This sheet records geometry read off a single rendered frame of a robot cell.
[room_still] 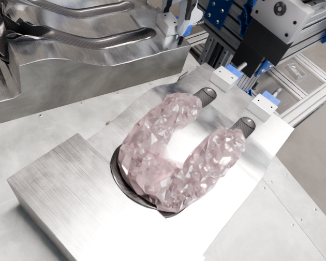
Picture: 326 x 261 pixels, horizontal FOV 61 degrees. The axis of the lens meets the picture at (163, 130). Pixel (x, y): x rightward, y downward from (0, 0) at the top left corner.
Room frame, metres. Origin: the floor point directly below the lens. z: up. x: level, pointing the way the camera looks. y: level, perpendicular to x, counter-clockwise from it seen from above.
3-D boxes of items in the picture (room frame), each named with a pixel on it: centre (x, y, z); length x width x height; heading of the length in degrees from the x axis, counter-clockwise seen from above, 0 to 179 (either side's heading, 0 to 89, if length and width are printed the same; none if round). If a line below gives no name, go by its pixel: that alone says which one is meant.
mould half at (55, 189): (0.29, -0.05, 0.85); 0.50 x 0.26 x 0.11; 155
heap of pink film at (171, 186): (0.29, -0.05, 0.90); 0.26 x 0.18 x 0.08; 155
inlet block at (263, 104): (0.51, -0.21, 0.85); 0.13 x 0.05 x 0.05; 155
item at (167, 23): (0.62, 0.05, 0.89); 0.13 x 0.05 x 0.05; 138
